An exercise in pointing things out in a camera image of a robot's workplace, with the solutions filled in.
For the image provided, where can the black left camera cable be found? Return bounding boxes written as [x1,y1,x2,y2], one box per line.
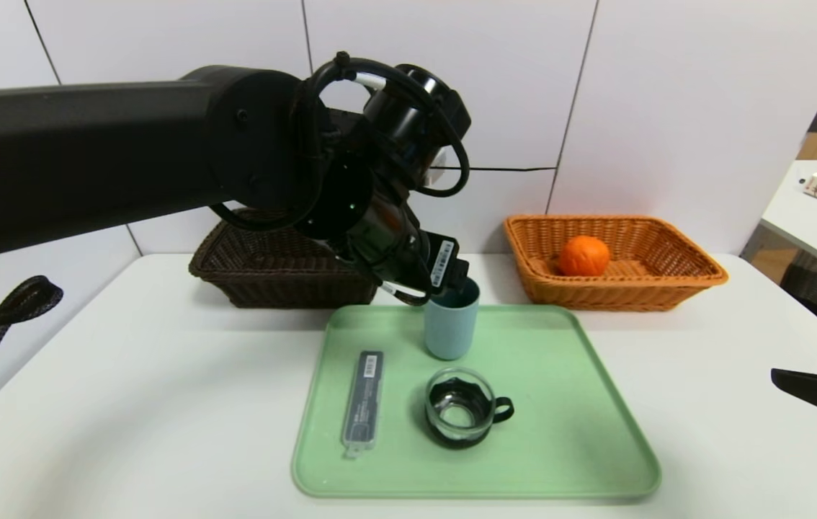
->
[300,52,470,199]

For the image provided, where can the blue-grey plastic cup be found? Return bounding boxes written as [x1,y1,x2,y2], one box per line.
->
[424,278,481,360]

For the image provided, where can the grey clear plastic case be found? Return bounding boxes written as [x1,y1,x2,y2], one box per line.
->
[342,350,385,458]

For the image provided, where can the orange wicker basket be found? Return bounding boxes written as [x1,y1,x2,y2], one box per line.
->
[503,215,730,312]

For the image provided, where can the orange fruit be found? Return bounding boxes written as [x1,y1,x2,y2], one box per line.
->
[558,236,612,277]

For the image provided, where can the white side table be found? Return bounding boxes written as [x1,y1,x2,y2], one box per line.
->
[759,160,817,283]

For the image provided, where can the dark brown wicker basket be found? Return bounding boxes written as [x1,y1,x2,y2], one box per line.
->
[189,208,382,309]

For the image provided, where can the glass cup with black handle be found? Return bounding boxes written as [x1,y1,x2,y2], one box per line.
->
[424,367,515,449]

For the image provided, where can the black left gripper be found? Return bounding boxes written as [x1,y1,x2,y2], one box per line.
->
[412,229,470,296]

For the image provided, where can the light green plastic tray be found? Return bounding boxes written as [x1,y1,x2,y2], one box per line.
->
[292,304,662,500]

